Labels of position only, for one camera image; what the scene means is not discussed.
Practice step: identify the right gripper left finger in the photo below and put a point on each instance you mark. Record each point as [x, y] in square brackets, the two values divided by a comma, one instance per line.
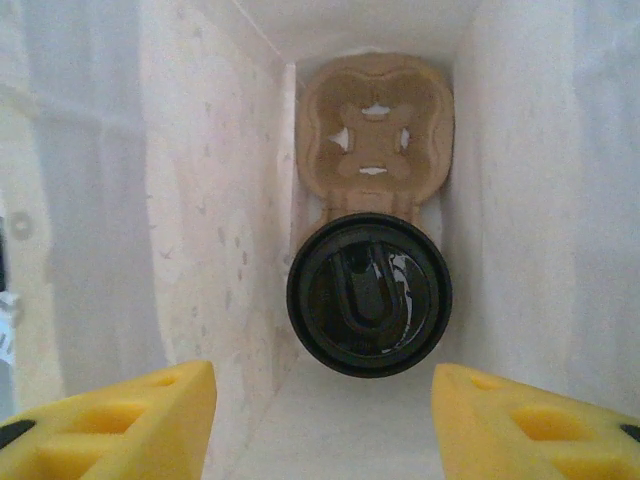
[125, 430]

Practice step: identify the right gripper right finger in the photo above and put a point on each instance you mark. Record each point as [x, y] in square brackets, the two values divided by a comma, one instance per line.
[525, 430]

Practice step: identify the black plastic cup lid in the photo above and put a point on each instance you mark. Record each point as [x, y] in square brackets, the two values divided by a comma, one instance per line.
[370, 300]

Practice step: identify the white paper gift bag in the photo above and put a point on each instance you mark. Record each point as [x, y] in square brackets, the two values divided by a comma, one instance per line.
[150, 200]

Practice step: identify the pulp cup carrier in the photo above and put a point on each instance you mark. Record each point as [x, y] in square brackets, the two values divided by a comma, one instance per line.
[375, 140]

